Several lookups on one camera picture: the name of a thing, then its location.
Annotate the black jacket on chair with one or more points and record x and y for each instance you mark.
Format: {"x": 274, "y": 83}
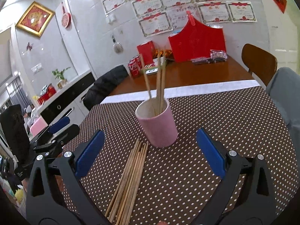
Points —
{"x": 104, "y": 86}

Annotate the potted green plant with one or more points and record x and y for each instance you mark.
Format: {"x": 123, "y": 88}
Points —
{"x": 60, "y": 75}

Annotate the brown wooden chair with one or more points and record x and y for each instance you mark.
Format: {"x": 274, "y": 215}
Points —
{"x": 260, "y": 62}

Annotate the gold framed red picture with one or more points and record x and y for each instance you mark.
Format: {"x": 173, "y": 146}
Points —
{"x": 35, "y": 19}

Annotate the brown polka dot tablecloth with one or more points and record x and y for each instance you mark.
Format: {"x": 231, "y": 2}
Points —
{"x": 177, "y": 181}

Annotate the pink cylindrical cup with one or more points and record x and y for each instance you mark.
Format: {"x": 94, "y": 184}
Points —
{"x": 160, "y": 129}

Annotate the red gift bag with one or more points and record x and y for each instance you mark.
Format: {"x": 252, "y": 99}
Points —
{"x": 196, "y": 40}

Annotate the oranges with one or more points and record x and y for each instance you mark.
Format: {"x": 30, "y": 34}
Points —
{"x": 168, "y": 54}

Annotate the packaged snack bag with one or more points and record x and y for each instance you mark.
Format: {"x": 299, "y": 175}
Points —
{"x": 218, "y": 56}

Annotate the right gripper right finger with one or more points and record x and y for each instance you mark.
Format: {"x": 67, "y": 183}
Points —
{"x": 245, "y": 194}

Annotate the hanging round brush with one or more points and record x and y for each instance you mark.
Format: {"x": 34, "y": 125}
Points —
{"x": 117, "y": 47}

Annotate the wooden chopstick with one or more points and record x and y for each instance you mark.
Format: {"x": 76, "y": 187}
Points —
{"x": 130, "y": 183}
{"x": 121, "y": 193}
{"x": 147, "y": 83}
{"x": 162, "y": 85}
{"x": 122, "y": 178}
{"x": 136, "y": 185}
{"x": 158, "y": 84}

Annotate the red soda can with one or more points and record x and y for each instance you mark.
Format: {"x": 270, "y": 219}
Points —
{"x": 134, "y": 68}

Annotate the red round wall ornament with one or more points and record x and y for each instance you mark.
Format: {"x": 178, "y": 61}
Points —
{"x": 66, "y": 19}

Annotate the small red box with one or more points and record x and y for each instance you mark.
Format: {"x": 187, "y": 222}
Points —
{"x": 147, "y": 50}

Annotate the red tin on sideboard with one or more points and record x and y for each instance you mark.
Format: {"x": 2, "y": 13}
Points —
{"x": 46, "y": 93}

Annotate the white black sideboard cabinet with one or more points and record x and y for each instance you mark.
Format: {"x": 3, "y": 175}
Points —
{"x": 55, "y": 105}

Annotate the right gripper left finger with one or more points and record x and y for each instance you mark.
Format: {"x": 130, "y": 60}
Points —
{"x": 45, "y": 203}

